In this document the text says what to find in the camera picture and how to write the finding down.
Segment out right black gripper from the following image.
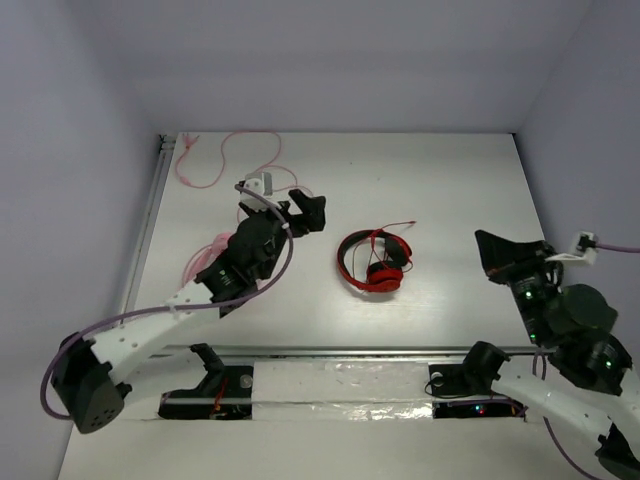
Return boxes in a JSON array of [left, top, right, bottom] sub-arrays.
[[474, 226, 558, 342]]

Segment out red headphone cable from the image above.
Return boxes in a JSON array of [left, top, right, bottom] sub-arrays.
[[349, 218, 419, 281]]

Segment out red and black headphones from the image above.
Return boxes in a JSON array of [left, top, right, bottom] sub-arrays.
[[336, 228, 413, 294]]

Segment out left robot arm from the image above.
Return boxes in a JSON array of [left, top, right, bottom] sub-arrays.
[[39, 182, 326, 434]]

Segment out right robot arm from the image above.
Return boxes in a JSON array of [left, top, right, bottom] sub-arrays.
[[461, 230, 639, 479]]

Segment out pink headphones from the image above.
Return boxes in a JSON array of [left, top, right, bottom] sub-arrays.
[[181, 232, 232, 286]]

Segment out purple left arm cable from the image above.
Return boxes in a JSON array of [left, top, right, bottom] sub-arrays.
[[39, 185, 294, 420]]

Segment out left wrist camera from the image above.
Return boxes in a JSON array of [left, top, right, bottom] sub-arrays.
[[240, 171, 273, 211]]

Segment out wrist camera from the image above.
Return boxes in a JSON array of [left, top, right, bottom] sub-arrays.
[[546, 231, 598, 267], [240, 171, 273, 211]]

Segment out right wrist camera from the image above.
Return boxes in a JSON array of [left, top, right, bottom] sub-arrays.
[[546, 231, 598, 267]]

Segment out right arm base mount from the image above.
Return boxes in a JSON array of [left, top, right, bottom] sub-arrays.
[[424, 341, 527, 419]]

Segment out vertical side rail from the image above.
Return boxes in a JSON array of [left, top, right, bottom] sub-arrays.
[[119, 134, 176, 313]]

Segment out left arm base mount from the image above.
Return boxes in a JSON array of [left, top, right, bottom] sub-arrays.
[[158, 343, 254, 421]]

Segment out aluminium rail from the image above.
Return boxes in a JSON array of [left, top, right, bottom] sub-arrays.
[[149, 344, 551, 361]]

